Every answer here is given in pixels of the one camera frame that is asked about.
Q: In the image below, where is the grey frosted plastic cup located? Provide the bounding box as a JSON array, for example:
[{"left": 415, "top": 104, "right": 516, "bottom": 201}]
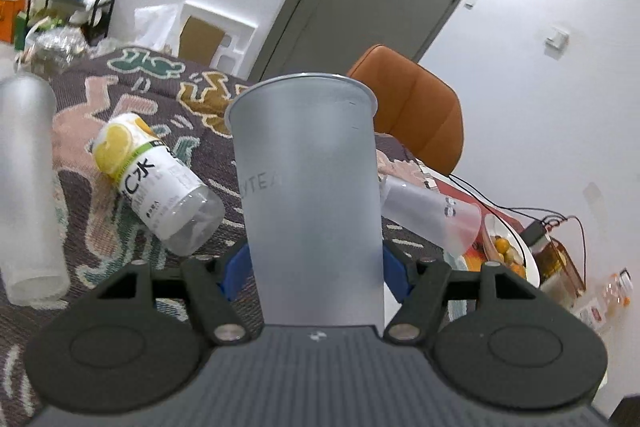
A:
[{"left": 224, "top": 74, "right": 384, "bottom": 329}]

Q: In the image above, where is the small frosted cup lying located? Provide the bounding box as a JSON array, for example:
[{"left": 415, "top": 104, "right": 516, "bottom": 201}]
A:
[{"left": 380, "top": 176, "right": 482, "bottom": 257}]

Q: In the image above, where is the white wall switch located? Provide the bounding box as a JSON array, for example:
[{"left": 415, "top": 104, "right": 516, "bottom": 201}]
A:
[{"left": 544, "top": 26, "right": 570, "bottom": 54}]

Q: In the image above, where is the white bowl with fruit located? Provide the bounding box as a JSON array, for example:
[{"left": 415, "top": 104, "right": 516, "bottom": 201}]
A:
[{"left": 480, "top": 213, "right": 540, "bottom": 287}]

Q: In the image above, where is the white foam packaging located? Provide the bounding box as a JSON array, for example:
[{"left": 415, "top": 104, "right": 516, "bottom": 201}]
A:
[{"left": 175, "top": 0, "right": 257, "bottom": 78}]

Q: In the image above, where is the crumpled clear plastic wrap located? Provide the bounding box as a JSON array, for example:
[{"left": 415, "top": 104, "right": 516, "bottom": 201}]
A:
[{"left": 15, "top": 26, "right": 90, "bottom": 79}]

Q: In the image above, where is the frosted plastic cup lying down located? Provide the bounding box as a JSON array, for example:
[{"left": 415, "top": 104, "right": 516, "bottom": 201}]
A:
[{"left": 1, "top": 72, "right": 70, "bottom": 307}]

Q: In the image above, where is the patterned woven table cloth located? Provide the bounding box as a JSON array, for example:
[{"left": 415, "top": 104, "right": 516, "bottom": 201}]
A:
[{"left": 1, "top": 49, "right": 451, "bottom": 426}]

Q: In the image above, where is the black cable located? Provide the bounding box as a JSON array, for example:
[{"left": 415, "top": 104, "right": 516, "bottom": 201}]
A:
[{"left": 447, "top": 173, "right": 589, "bottom": 268}]

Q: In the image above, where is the lemon vitamin water bottle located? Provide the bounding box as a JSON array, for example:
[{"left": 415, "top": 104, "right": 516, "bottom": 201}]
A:
[{"left": 92, "top": 113, "right": 224, "bottom": 257}]

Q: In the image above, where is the black wire storage rack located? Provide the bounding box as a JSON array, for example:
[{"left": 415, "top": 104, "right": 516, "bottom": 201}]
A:
[{"left": 21, "top": 0, "right": 116, "bottom": 46}]

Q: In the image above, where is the white plastic bag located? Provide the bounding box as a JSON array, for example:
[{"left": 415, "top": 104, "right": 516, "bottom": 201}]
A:
[{"left": 132, "top": 4, "right": 180, "bottom": 51}]

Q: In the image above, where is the orange paper bag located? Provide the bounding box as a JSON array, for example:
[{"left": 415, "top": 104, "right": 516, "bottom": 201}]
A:
[{"left": 0, "top": 0, "right": 25, "bottom": 43}]

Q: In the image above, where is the orange leather chair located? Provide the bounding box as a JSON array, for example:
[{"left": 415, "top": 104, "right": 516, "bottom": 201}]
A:
[{"left": 348, "top": 44, "right": 464, "bottom": 176}]

